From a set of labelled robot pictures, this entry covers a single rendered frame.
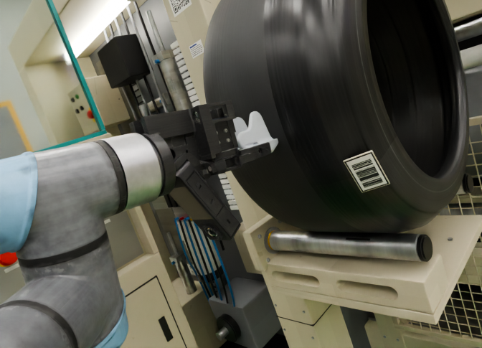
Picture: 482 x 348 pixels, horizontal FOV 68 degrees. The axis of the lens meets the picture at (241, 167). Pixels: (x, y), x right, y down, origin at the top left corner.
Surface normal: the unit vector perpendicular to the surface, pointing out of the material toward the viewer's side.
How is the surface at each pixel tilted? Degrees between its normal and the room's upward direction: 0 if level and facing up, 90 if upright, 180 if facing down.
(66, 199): 97
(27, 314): 39
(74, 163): 61
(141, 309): 90
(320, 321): 90
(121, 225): 90
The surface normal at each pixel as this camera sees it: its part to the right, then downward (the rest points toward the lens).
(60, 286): 0.39, -0.90
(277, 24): -0.74, -0.09
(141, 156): 0.58, -0.37
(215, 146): 0.66, -0.12
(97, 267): 0.88, -0.07
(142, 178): 0.70, 0.14
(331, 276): -0.67, 0.35
